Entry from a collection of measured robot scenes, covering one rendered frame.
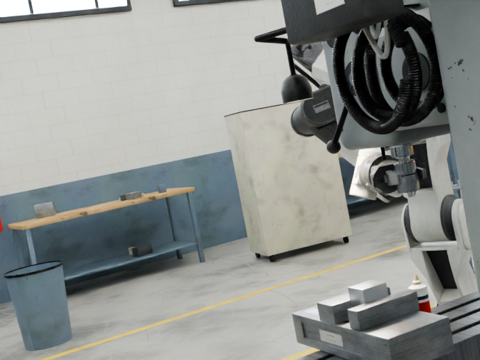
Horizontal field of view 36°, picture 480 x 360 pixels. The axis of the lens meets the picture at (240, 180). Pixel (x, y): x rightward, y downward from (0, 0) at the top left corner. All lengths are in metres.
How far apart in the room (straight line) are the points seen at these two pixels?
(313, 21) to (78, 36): 8.20
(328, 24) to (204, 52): 8.76
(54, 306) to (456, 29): 5.28
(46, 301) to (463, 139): 5.20
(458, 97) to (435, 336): 0.52
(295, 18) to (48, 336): 5.18
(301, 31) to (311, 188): 6.70
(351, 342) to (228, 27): 8.77
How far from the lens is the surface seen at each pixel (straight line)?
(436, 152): 2.28
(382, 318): 1.49
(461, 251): 2.33
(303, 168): 7.81
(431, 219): 2.32
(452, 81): 1.14
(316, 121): 2.00
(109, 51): 9.37
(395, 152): 1.58
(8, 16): 9.07
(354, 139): 1.55
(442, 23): 1.14
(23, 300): 6.13
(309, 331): 1.64
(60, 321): 6.19
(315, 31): 1.15
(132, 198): 8.44
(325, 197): 7.91
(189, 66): 9.74
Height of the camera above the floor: 1.39
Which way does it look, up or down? 4 degrees down
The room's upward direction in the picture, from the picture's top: 11 degrees counter-clockwise
